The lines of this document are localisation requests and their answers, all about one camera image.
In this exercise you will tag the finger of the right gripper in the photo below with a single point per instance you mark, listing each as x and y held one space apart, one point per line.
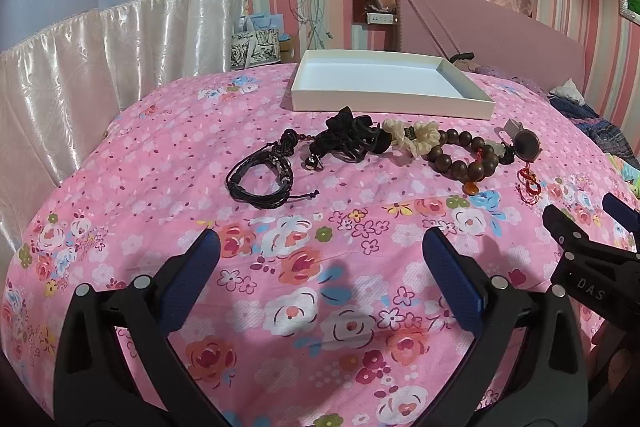
627 217
566 233

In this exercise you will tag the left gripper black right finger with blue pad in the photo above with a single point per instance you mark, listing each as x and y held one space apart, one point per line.
548 384

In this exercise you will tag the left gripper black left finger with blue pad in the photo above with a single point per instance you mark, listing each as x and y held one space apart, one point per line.
93 385

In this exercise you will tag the red knot charm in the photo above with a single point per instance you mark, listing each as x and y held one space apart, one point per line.
528 186

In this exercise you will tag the dark round pendant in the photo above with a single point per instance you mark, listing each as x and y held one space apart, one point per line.
525 142

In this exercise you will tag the cream fabric scrunchie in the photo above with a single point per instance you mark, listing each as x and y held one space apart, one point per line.
417 139

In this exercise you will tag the black plastic hair claw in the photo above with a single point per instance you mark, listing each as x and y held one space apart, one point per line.
363 136

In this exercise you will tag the black scrunchie with bell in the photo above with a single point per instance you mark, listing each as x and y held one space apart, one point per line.
331 140

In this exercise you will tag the dark blue patterned blanket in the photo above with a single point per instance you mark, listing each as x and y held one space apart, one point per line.
567 100

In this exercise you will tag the purple dotted pillow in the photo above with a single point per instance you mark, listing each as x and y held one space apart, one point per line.
489 71

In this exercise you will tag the pink floral bedspread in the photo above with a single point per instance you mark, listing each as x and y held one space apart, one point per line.
321 312

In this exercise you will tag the pink padded headboard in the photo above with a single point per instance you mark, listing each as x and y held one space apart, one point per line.
506 41

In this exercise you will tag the white shallow cardboard tray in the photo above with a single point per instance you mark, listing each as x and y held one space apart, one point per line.
387 83

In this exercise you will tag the cream satin curtain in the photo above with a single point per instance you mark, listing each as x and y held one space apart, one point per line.
62 87

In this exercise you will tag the white power strip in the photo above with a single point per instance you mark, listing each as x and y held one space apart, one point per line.
379 18

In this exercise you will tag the black white patterned tote bag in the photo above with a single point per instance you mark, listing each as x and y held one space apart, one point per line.
251 49

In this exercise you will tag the light blue paper bag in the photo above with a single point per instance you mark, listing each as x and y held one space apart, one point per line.
264 21

